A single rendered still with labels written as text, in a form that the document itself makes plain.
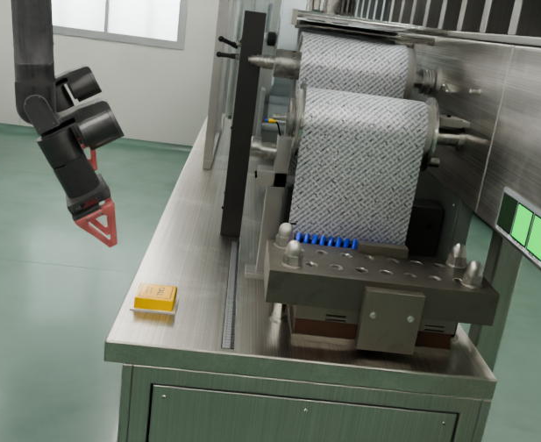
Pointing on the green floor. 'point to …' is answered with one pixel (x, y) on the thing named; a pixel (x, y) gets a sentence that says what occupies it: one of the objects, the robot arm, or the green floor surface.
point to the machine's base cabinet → (285, 410)
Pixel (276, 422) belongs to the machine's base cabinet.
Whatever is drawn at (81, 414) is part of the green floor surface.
